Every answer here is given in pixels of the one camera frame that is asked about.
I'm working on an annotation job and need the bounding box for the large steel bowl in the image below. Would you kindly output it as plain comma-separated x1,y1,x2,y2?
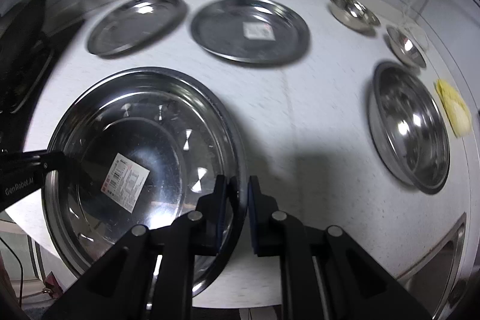
368,61,451,195

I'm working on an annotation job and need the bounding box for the small steel bowl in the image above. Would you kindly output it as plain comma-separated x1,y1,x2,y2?
329,0,381,33
386,25,426,69

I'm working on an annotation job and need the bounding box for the black gas hob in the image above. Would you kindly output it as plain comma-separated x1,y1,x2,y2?
1,0,55,152

